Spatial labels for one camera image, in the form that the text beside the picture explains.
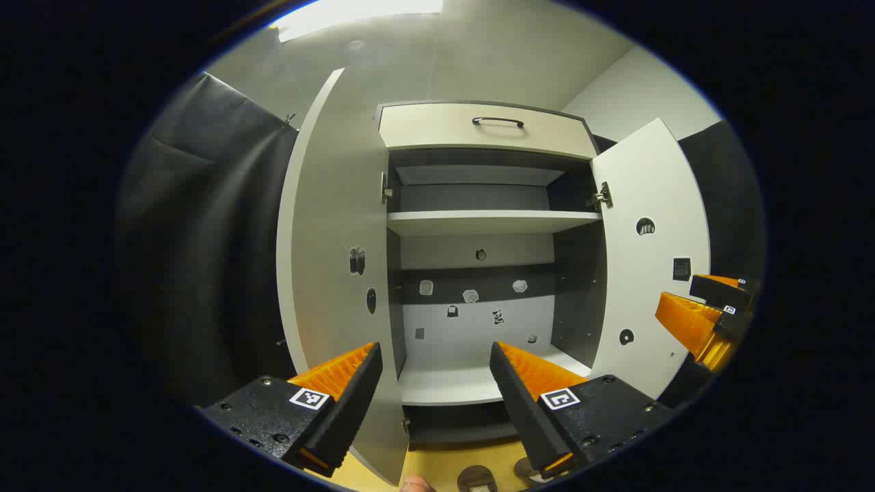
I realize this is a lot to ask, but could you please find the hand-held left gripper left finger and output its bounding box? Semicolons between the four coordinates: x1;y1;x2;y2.
197;342;383;479

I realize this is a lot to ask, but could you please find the white cabinet shelf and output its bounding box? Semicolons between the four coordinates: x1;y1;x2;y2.
386;210;604;237

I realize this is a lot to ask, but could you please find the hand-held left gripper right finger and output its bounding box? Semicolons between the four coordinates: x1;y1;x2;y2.
489;340;674;480

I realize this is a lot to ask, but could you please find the brown fuzzy shoe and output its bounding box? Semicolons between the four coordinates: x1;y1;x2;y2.
513;456;556;486
456;465;498;492

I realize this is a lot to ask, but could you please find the white cabinet door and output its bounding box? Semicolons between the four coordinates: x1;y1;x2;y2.
589;118;712;400
277;67;411;487

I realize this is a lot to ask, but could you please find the cream cabinet drawer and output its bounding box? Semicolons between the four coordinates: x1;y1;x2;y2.
378;102;601;161

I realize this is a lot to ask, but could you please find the white shoe cabinet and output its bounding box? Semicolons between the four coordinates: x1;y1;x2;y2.
277;67;712;487

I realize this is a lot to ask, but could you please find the black backdrop cloth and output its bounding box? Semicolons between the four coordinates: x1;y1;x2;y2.
116;72;766;411

